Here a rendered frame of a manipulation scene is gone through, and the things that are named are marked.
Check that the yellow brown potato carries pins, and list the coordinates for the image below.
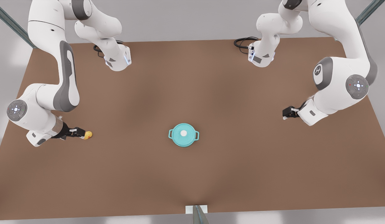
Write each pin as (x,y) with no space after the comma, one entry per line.
(88,135)

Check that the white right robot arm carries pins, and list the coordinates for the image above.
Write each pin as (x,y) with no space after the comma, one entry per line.
(43,34)

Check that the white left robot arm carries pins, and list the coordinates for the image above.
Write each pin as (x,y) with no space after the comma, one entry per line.
(339,71)

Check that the teal lid with white knob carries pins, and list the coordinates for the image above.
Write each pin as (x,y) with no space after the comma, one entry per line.
(187,137)

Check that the silver frame post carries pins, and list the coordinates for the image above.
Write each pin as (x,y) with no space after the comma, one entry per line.
(199,216)
(11,23)
(368,11)

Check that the pale post foot plate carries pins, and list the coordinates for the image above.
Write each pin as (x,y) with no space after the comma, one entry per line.
(188,209)

